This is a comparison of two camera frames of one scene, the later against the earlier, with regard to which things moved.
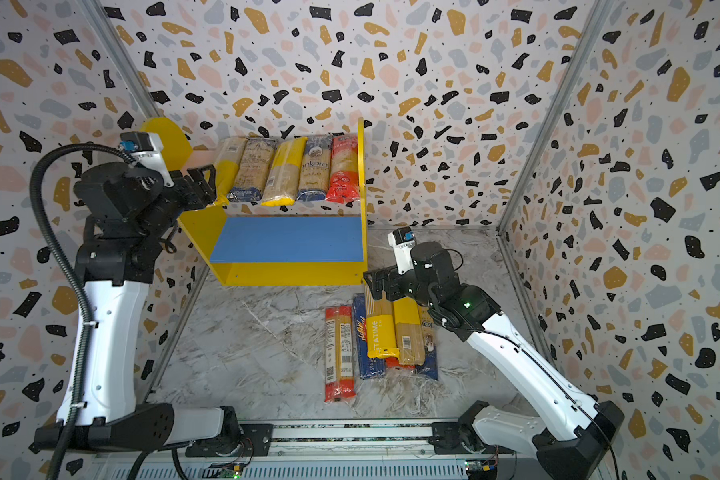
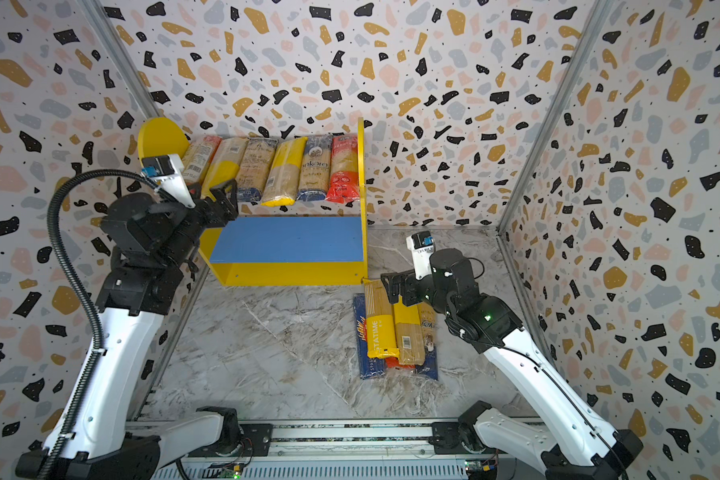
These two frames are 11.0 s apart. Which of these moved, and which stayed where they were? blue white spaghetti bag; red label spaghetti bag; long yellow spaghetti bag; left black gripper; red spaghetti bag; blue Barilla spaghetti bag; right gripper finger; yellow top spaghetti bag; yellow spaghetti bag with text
Moved: red label spaghetti bag; right gripper finger; left black gripper
Stayed: blue white spaghetti bag; yellow spaghetti bag with text; yellow top spaghetti bag; long yellow spaghetti bag; red spaghetti bag; blue Barilla spaghetti bag
